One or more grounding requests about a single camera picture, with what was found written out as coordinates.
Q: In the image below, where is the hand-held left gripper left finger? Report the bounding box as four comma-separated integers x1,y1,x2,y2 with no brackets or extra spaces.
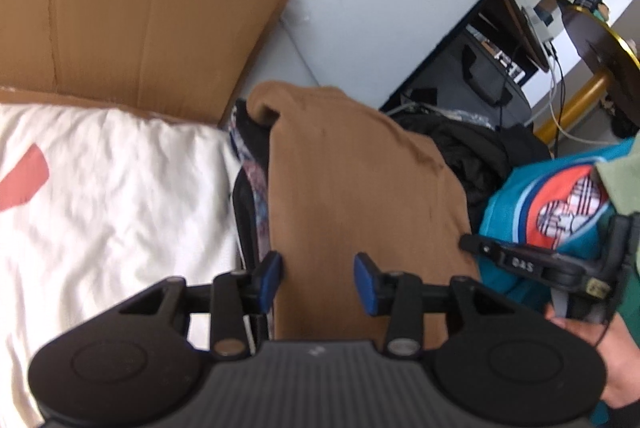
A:
120,251,283,356

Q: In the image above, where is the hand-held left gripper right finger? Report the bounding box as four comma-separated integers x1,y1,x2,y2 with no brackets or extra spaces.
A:
352,252,521,356

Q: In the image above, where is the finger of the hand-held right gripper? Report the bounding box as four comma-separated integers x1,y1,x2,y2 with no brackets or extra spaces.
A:
459,233,556,276

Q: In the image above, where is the brown printed t-shirt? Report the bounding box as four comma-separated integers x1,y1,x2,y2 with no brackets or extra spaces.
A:
247,81,483,349

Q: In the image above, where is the person's right hand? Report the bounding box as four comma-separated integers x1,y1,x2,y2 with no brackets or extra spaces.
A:
545,307,640,409

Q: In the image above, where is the teal printed garment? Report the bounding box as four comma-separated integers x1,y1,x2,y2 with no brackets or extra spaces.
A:
475,143,626,309

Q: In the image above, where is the patterned folded garment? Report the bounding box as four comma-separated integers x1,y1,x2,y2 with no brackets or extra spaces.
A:
230,128,273,261

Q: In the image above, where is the black crumpled jacket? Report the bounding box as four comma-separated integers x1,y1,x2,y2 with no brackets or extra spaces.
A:
395,112,552,220

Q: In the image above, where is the cream bear print bedsheet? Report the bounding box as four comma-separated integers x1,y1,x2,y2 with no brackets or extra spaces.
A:
0,103,247,428

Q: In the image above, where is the round gold-rimmed table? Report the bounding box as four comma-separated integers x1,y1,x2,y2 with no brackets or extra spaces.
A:
535,0,640,144

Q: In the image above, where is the brown wooden chair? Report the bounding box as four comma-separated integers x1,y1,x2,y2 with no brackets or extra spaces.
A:
497,0,551,75

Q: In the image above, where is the brown cardboard sheet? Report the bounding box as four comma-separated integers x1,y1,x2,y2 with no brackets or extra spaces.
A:
0,0,301,127

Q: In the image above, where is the white cable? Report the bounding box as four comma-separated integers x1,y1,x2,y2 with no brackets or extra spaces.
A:
544,38,621,145

